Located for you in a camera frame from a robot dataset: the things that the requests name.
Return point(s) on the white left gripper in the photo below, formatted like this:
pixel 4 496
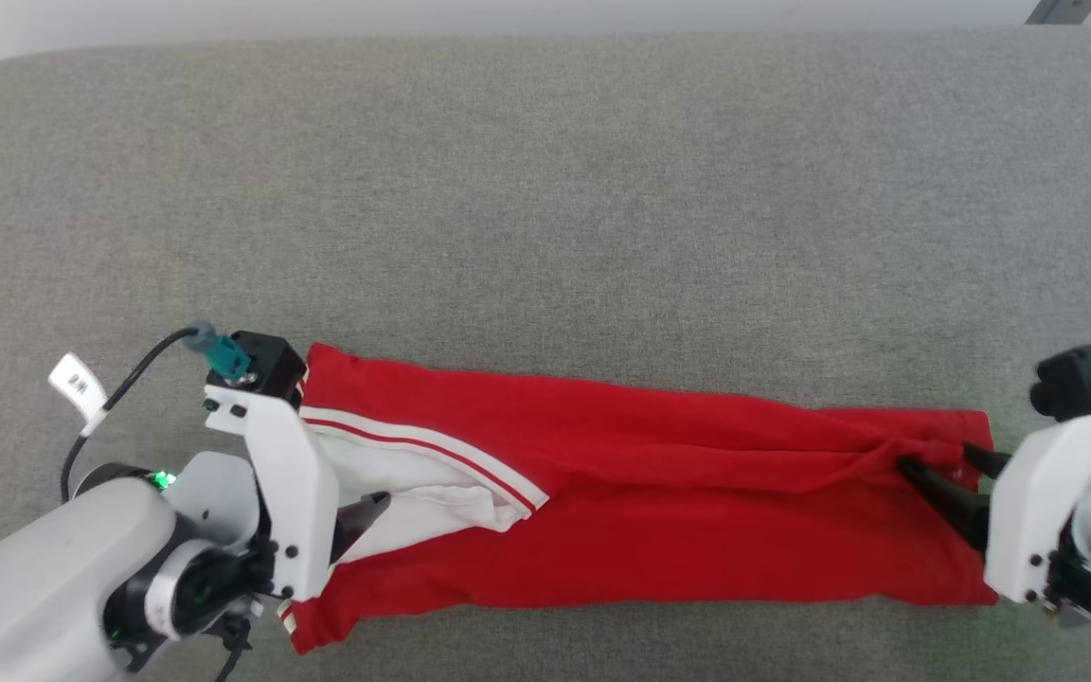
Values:
pixel 295 493

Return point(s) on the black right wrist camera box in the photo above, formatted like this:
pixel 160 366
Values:
pixel 1076 379

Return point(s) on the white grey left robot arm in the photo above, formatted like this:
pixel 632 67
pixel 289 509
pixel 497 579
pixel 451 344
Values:
pixel 34 568

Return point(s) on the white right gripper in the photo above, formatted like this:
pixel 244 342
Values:
pixel 1033 511

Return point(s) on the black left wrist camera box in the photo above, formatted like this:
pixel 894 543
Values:
pixel 271 365

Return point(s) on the grey metal wall bracket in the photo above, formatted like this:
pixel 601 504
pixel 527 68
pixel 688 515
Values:
pixel 1062 9

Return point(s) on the grey fabric sofa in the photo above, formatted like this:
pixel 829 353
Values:
pixel 545 189

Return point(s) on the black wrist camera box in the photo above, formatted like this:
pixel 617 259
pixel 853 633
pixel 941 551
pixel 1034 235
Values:
pixel 271 365
pixel 1076 379

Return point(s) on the red and white garment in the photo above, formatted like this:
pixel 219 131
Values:
pixel 659 493

